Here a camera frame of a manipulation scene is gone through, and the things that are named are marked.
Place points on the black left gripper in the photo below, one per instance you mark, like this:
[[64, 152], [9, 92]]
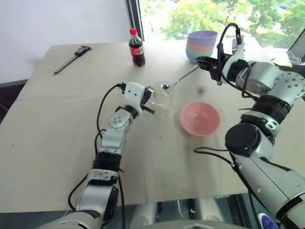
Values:
[[145, 98]]

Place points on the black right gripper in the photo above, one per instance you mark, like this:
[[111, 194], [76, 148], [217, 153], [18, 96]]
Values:
[[217, 71]]

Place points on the clear glass mug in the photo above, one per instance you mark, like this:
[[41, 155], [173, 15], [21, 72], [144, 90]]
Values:
[[164, 102]]

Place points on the silver metal spoon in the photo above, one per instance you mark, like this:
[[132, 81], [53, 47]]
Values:
[[183, 76]]

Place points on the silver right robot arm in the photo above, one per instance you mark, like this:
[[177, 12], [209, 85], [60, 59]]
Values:
[[262, 74]]

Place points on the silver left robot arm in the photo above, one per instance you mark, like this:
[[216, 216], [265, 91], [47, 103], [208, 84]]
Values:
[[112, 140]]

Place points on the green stacked bowl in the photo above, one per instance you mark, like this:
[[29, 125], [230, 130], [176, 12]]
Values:
[[197, 52]]

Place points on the blue stacked bowl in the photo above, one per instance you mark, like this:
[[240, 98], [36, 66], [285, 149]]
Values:
[[193, 58]]

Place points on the pink stacked bowl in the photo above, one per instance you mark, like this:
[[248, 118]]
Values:
[[200, 48]]

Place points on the white oatmeal heap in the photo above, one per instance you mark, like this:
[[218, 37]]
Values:
[[162, 110]]

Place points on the purple stacked bowl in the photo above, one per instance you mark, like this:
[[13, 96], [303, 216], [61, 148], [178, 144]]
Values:
[[202, 38]]

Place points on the cola bottle with red cap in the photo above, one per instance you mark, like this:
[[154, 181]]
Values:
[[136, 50]]

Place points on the beige paper table cover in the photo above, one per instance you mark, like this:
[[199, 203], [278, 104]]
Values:
[[152, 155]]

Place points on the brown cardboard box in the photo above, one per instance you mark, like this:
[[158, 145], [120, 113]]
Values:
[[282, 59]]

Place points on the black digital caliper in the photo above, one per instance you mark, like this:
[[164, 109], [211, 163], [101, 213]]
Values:
[[71, 59]]

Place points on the dark laptop computer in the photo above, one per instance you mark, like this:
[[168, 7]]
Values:
[[297, 45]]

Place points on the grey angular robot torso plate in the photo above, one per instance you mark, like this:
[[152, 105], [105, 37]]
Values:
[[195, 226]]

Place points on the blue and white shoe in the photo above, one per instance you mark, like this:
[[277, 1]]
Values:
[[267, 220]]

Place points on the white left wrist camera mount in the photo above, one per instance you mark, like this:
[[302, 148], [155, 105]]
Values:
[[133, 94]]

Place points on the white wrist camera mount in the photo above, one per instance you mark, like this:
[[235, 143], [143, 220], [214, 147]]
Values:
[[133, 94], [239, 47]]

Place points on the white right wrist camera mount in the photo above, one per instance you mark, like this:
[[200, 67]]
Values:
[[239, 47]]

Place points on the dark window frame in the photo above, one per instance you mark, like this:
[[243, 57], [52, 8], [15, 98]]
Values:
[[135, 19]]

